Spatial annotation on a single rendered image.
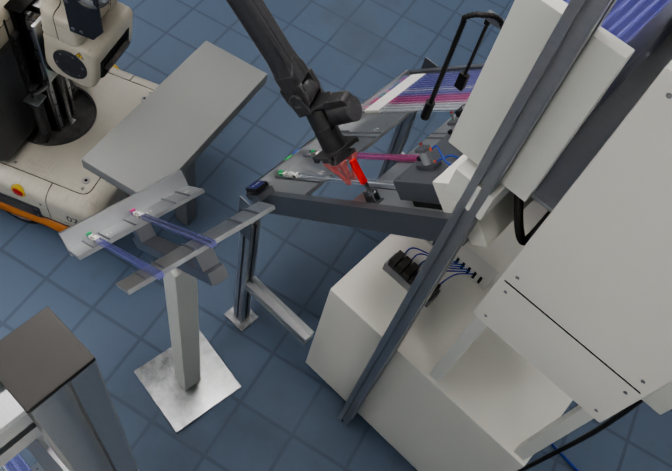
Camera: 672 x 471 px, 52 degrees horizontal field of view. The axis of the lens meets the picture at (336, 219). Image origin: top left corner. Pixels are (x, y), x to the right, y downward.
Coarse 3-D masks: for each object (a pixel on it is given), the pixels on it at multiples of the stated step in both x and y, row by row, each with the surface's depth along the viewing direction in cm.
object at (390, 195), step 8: (448, 120) 172; (440, 128) 170; (448, 128) 168; (432, 136) 168; (440, 136) 166; (424, 144) 166; (432, 144) 164; (392, 168) 161; (400, 168) 159; (384, 176) 159; (392, 176) 158; (384, 192) 152; (392, 192) 151; (352, 200) 155; (360, 200) 154; (384, 200) 149; (392, 200) 147; (400, 200) 146; (416, 208) 140; (424, 208) 139
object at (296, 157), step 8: (408, 72) 214; (392, 80) 211; (384, 88) 208; (376, 96) 206; (312, 144) 193; (296, 152) 191; (304, 152) 191; (288, 160) 188; (296, 160) 190; (280, 168) 187; (288, 168) 189; (264, 176) 185; (272, 176) 186
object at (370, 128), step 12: (360, 120) 199; (372, 120) 194; (384, 120) 191; (396, 120) 187; (348, 132) 193; (360, 132) 190; (372, 132) 186; (384, 132) 184; (360, 144) 182; (372, 144) 182; (312, 156) 188; (300, 168) 185; (312, 168) 182; (324, 168) 178; (276, 180) 185; (288, 180) 181; (300, 180) 178; (312, 180) 175; (288, 192) 174; (300, 192) 171; (312, 192) 171
